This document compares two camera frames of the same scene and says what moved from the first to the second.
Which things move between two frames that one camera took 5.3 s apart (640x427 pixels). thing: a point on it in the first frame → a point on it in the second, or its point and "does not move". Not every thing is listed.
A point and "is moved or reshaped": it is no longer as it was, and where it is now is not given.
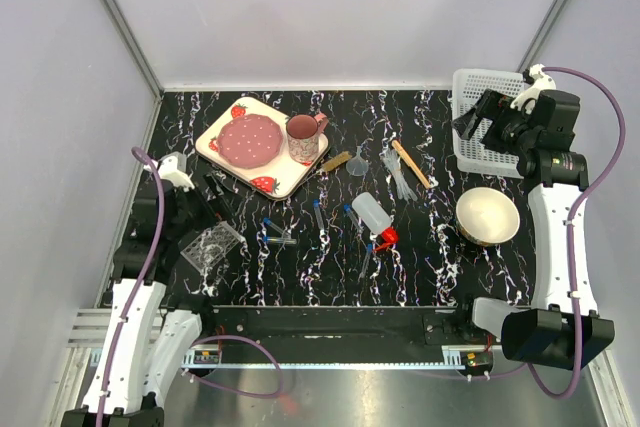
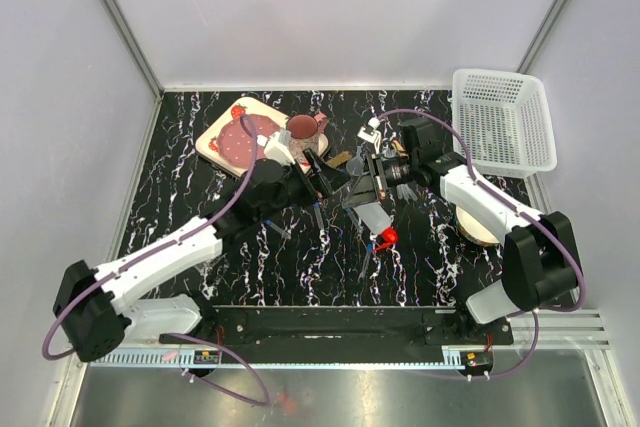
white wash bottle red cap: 376,218 does not move
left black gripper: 220,200 → 327,178
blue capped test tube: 277,240 is moved or reshaped
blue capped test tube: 349,213 does not move
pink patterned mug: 303,137 does not move
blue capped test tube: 318,213 does not move
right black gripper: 501,110 → 364,191
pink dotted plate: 249,141 does not move
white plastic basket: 472,154 does not move
